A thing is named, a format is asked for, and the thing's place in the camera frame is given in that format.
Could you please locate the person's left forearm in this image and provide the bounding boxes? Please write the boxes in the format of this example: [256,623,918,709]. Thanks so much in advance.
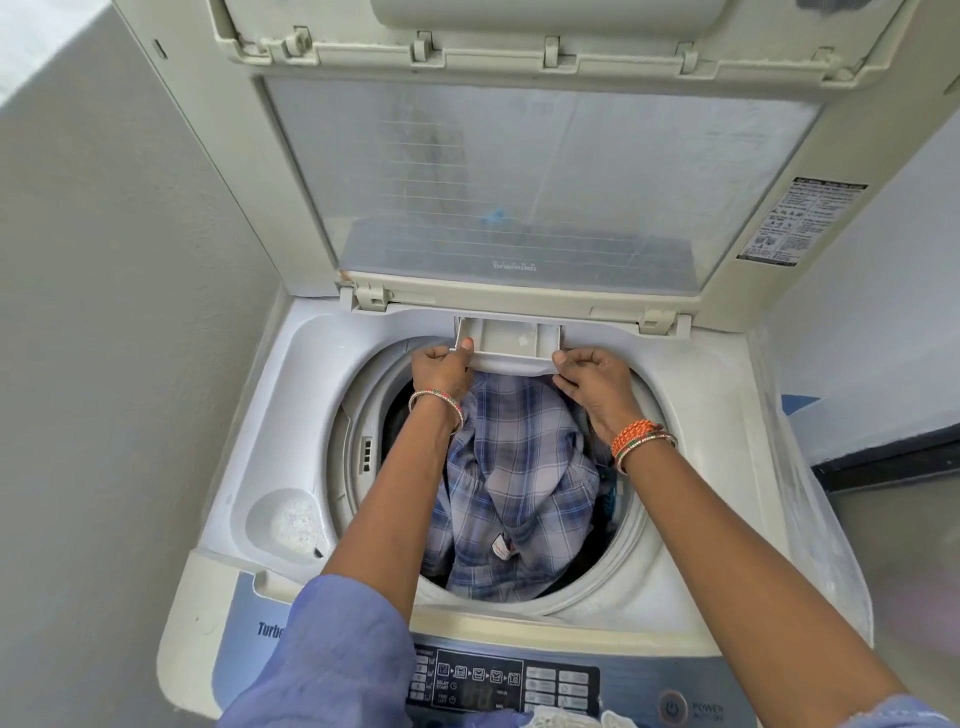
[322,408,460,624]

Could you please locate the white fringed scarf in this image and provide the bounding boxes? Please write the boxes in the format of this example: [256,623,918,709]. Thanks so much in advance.
[524,704,639,728]

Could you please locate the blue plaid shirt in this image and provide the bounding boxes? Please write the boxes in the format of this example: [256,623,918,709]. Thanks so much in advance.
[419,371,601,601]

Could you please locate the orange thread bracelet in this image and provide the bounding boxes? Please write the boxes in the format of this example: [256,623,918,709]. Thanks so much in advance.
[611,419,665,459]

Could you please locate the beaded green red bangle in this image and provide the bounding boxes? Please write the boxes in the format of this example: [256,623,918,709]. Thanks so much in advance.
[614,432,679,474]

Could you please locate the person's blue tunic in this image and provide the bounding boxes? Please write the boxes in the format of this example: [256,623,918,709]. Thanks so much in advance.
[217,575,954,728]

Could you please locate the person's right forearm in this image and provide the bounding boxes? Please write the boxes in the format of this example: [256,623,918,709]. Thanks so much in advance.
[620,442,909,714]

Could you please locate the white blue washing machine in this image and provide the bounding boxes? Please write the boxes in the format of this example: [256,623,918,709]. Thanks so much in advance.
[112,0,960,728]

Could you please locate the thin multicolour bangle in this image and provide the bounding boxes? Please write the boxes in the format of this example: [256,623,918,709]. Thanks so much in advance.
[407,389,465,435]

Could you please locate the white detergent drawer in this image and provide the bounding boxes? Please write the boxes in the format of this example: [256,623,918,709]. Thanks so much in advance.
[453,316,565,379]

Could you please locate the person's right hand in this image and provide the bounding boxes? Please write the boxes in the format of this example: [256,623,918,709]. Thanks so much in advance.
[552,347,647,445]

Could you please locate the person's left hand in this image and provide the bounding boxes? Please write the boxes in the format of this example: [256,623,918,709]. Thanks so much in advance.
[410,337,478,427]

